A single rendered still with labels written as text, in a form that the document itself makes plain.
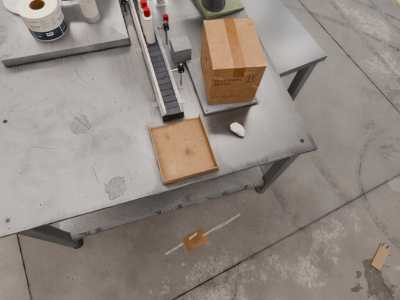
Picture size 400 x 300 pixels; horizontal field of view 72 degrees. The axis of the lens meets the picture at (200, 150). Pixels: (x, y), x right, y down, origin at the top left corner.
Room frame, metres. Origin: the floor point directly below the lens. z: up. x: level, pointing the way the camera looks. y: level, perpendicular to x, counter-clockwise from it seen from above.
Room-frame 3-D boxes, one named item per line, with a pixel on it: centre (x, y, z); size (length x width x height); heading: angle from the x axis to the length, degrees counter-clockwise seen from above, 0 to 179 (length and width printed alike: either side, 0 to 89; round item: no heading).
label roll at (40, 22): (1.16, 0.93, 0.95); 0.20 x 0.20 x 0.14
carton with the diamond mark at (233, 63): (0.98, -0.09, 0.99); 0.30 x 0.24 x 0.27; 15
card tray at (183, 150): (0.55, 0.08, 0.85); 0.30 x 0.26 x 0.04; 24
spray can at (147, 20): (1.17, 0.35, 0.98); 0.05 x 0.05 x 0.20
